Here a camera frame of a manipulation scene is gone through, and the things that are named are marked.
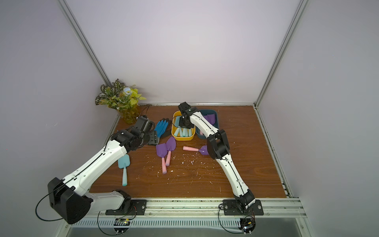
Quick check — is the teal shovel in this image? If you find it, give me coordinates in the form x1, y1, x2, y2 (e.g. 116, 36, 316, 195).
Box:
182, 128, 188, 137
174, 116, 181, 128
173, 127, 183, 137
117, 154, 130, 186

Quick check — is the yellow plastic storage box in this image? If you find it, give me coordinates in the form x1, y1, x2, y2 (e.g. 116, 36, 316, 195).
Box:
171, 111, 195, 141

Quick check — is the purple square shovel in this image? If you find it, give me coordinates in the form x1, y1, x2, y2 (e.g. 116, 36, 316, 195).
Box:
183, 146, 209, 156
156, 143, 168, 174
204, 114, 216, 125

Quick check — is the teal plastic storage box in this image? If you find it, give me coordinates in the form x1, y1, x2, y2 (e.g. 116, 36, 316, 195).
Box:
195, 109, 219, 139

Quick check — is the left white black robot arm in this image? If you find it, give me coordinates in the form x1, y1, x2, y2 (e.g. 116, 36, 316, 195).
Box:
47, 116, 155, 224

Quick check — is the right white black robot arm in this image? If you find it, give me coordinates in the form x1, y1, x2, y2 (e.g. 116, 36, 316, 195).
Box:
178, 102, 256, 213

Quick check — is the blue grey gardening glove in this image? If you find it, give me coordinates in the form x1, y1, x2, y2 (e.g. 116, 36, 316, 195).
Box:
154, 118, 172, 139

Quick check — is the purple pointed shovel lower left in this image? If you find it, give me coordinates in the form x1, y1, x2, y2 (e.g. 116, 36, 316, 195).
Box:
165, 136, 176, 166

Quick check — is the artificial plant in glass vase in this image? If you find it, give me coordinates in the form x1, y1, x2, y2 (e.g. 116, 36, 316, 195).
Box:
95, 79, 146, 124

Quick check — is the left small circuit board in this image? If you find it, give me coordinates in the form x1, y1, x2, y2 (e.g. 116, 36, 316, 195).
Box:
114, 218, 131, 235

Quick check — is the small circuit board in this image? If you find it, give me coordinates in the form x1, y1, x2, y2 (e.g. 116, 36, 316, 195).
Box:
239, 216, 256, 235
114, 218, 131, 235

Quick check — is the right small circuit board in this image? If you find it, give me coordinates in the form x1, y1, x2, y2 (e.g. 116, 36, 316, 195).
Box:
239, 216, 256, 235

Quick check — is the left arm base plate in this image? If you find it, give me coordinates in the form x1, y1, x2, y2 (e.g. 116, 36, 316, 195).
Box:
105, 199, 147, 216

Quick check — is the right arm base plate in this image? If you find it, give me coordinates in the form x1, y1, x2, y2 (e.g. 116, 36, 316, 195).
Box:
222, 199, 264, 216

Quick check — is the aluminium front rail frame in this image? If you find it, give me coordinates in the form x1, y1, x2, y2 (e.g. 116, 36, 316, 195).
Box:
55, 197, 314, 237

